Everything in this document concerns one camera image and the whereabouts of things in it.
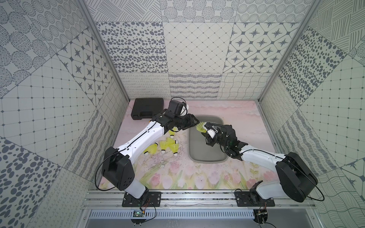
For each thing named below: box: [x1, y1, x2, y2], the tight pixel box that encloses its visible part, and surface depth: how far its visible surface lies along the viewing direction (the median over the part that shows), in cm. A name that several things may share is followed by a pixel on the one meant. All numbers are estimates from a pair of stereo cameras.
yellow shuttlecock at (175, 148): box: [170, 142, 180, 157], surface depth 92 cm
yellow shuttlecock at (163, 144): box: [159, 140, 168, 154], surface depth 94 cm
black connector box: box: [253, 208, 269, 224], surface depth 74 cm
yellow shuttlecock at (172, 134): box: [168, 129, 176, 139], surface depth 100 cm
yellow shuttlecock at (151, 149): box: [143, 143, 158, 156], surface depth 94 cm
